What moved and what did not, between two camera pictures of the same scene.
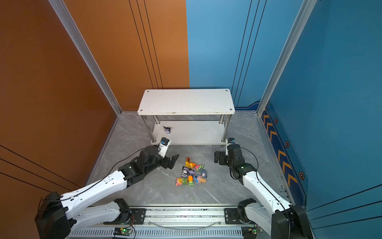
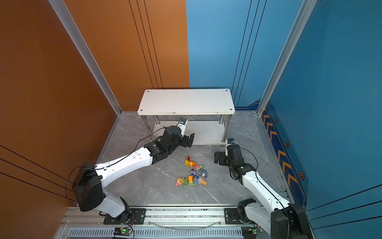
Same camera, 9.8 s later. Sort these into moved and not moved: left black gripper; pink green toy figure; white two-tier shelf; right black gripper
Moved: left black gripper
Not moved: right black gripper; pink green toy figure; white two-tier shelf
